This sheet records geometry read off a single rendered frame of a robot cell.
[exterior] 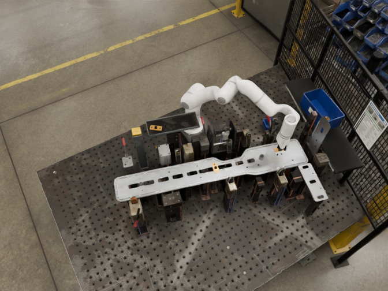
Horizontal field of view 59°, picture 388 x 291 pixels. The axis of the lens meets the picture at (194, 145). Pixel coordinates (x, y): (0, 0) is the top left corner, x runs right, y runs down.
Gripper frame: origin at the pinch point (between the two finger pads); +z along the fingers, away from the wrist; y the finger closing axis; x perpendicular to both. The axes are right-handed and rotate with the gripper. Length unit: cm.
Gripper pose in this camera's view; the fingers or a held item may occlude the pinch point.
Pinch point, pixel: (280, 147)
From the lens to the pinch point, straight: 247.3
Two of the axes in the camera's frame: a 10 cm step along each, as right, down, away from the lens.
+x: 9.7, -2.0, 1.5
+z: -0.1, 5.6, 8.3
